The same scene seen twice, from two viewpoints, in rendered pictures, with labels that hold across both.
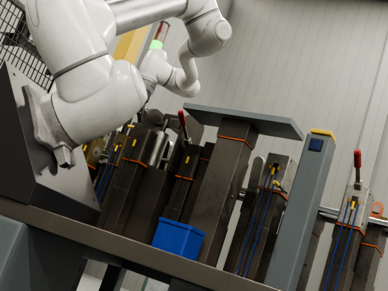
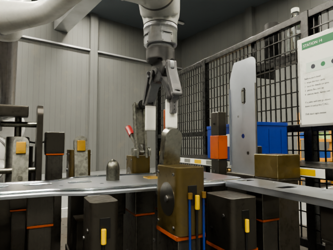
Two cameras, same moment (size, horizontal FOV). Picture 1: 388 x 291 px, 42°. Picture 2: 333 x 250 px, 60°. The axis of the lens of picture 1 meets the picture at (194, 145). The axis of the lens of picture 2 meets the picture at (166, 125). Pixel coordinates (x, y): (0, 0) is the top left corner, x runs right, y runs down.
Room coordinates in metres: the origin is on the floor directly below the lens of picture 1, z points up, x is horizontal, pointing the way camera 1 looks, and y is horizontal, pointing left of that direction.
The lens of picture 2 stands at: (2.57, -0.34, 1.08)
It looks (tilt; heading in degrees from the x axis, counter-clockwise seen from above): 4 degrees up; 122
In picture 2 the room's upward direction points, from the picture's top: straight up
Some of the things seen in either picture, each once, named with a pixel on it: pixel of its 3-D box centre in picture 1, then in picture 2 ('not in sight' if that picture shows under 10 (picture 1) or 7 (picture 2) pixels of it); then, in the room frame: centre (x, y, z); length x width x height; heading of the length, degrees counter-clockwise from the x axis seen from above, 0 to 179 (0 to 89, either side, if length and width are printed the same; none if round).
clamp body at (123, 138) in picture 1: (108, 182); (76, 213); (1.90, 0.25, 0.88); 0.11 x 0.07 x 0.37; 148
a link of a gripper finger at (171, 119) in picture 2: not in sight; (171, 113); (2.22, 0.26, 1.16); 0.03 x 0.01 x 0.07; 58
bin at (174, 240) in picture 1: (177, 240); not in sight; (1.43, -0.04, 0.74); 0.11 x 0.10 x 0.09; 58
